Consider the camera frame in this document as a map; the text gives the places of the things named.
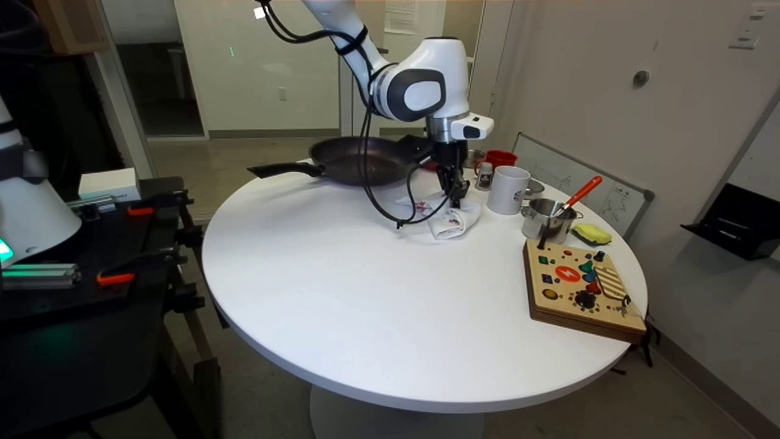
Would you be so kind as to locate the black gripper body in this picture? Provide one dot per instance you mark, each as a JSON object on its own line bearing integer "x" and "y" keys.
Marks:
{"x": 451, "y": 163}

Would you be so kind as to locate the white towel with red stripes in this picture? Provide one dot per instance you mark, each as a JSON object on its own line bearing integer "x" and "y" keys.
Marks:
{"x": 454, "y": 224}

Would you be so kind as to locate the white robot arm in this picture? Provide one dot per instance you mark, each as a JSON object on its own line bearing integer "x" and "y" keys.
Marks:
{"x": 439, "y": 64}

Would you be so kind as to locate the small metal cup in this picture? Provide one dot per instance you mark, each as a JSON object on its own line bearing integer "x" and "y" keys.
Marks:
{"x": 475, "y": 158}
{"x": 484, "y": 174}

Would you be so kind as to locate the white mug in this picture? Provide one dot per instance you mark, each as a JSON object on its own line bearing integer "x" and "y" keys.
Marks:
{"x": 508, "y": 191}

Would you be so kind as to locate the small red cup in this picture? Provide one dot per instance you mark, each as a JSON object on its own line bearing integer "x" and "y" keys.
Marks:
{"x": 500, "y": 158}

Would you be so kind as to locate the steel pot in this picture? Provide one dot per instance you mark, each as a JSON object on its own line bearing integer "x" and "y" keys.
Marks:
{"x": 538, "y": 221}

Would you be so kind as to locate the black frying pan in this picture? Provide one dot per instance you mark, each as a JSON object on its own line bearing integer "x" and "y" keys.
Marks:
{"x": 356, "y": 159}

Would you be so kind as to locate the yellow sponge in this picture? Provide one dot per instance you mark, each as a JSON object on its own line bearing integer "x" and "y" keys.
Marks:
{"x": 590, "y": 232}

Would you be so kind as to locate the wooden toy board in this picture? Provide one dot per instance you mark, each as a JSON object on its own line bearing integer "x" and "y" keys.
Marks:
{"x": 561, "y": 314}

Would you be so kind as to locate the whiteboard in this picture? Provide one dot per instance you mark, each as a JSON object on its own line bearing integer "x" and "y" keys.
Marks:
{"x": 625, "y": 204}

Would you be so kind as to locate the white box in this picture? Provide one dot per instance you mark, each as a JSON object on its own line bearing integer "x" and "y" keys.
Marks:
{"x": 111, "y": 187}

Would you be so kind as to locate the black robot stand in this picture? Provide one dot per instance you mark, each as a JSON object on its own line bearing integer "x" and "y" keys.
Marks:
{"x": 81, "y": 349}

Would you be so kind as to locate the wooden cabinet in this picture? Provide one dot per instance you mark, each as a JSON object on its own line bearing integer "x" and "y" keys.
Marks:
{"x": 70, "y": 25}

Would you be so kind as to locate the round wall fitting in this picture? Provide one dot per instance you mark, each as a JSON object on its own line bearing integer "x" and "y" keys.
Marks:
{"x": 642, "y": 78}

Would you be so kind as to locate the black wall file holder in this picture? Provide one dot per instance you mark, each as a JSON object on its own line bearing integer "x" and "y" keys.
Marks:
{"x": 735, "y": 224}

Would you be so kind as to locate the white wall switch plate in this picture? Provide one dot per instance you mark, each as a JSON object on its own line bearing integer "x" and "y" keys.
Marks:
{"x": 744, "y": 39}

